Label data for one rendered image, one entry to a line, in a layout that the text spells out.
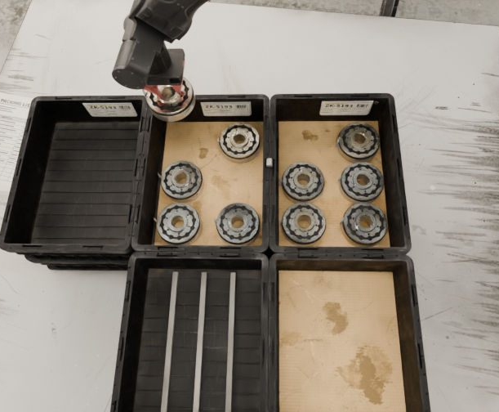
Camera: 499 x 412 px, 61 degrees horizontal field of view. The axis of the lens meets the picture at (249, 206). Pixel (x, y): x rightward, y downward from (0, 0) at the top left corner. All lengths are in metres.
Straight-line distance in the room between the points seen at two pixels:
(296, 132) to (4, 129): 0.91
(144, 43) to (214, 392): 0.70
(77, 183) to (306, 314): 0.66
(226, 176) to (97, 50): 0.71
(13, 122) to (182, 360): 0.92
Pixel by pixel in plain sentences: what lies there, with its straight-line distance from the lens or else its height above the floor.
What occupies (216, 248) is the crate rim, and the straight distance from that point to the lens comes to 0.91.
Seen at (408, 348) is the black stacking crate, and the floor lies 0.88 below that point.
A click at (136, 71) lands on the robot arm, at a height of 1.25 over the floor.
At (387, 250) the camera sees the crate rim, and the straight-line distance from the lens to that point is 0.93.
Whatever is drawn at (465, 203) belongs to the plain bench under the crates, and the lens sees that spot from 1.29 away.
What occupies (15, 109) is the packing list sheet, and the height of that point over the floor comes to 0.70.
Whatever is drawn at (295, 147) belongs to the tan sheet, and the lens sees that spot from 1.10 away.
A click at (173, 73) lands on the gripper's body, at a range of 0.85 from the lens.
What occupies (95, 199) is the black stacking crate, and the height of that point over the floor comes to 0.83.
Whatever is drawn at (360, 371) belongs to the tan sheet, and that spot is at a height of 0.83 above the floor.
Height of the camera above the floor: 1.80
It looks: 69 degrees down
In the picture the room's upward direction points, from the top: 8 degrees counter-clockwise
